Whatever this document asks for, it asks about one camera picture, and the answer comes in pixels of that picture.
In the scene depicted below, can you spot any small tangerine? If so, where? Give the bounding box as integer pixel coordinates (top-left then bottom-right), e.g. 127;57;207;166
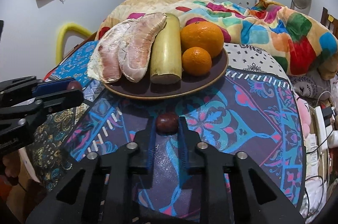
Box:
181;47;213;76

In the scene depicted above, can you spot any yellow foam tube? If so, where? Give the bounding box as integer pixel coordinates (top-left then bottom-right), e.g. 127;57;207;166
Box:
54;23;92;66

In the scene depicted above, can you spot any pink plush toy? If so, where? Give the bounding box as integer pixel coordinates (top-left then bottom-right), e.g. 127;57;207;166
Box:
295;97;311;140

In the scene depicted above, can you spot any patterned patchwork cloth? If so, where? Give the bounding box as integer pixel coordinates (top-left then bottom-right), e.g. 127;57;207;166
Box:
26;40;307;215

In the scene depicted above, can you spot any peeled sugarcane piece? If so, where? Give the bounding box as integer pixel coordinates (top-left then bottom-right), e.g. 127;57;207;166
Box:
150;13;183;85

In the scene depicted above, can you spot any grey printed pillow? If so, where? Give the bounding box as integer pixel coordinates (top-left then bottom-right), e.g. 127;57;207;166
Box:
291;73;331;101

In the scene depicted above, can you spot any white printed cloth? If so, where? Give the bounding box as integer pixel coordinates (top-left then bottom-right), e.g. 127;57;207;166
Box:
224;42;289;77

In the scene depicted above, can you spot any large orange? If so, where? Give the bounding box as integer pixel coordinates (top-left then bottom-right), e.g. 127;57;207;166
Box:
180;21;225;58

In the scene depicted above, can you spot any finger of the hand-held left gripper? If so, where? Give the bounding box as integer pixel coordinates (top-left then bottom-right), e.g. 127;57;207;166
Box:
0;75;78;103
0;89;84;124

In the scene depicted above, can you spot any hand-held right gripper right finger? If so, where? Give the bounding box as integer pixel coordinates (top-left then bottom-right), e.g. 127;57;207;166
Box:
178;116;312;224

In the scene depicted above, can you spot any peeled pomelo segment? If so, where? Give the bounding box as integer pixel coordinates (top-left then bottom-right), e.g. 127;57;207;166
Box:
87;22;132;83
118;12;168;82

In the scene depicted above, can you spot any red jujube date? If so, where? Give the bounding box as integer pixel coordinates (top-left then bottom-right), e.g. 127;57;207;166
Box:
156;112;177;135
67;80;82;91

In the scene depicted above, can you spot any white power strip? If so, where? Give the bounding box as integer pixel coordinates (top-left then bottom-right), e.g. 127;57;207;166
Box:
314;107;330;154

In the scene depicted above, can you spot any colourful checked blanket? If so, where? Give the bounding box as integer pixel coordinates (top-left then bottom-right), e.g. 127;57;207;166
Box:
95;0;338;77

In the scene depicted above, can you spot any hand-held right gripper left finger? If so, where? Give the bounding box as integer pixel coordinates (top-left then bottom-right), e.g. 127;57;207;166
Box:
25;116;159;224

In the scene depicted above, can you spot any wooden bed headboard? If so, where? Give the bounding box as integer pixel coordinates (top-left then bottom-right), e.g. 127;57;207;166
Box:
320;7;338;37

